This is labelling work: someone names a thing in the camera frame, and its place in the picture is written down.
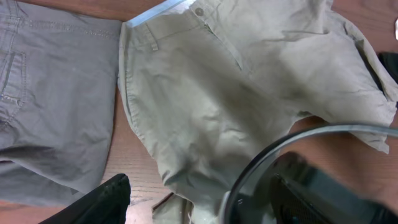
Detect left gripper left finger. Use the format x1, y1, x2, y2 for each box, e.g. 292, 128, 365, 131
40, 174, 131, 224

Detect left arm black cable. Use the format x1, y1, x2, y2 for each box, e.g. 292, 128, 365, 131
219, 123, 398, 224

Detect olive green shorts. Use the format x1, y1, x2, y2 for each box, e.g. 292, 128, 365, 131
119, 0, 397, 223

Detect black garment under shirt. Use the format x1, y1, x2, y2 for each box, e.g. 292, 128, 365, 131
378, 52, 398, 83

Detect folded grey shorts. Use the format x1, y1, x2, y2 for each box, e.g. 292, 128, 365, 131
1, 0, 121, 206

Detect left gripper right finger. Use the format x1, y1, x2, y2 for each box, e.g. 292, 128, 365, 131
269, 152, 397, 224

